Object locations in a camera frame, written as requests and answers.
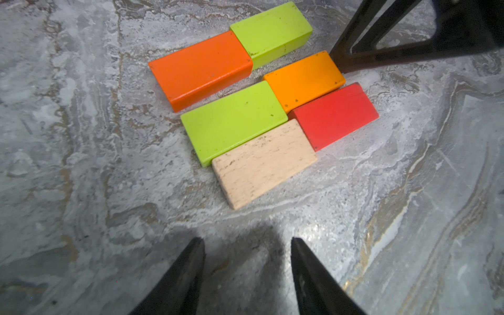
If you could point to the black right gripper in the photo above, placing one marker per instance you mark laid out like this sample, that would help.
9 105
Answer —
468 19

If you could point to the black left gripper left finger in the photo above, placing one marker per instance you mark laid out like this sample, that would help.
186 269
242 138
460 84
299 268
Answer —
178 290

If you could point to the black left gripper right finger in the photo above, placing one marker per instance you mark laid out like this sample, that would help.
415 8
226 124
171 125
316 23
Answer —
316 290

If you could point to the orange square block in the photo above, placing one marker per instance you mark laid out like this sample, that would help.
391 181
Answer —
305 80

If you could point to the red rectangular block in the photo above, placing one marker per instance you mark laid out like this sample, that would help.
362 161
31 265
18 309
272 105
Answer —
327 119

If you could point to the lime green rectangular block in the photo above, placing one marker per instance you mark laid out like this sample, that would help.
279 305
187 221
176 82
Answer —
269 35

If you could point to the natural wood rectangular block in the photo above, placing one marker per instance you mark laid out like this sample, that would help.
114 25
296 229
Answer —
259 165

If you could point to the green square block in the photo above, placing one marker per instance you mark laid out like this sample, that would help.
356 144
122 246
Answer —
224 124

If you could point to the orange rectangular block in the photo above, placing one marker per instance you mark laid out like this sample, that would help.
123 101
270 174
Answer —
201 70

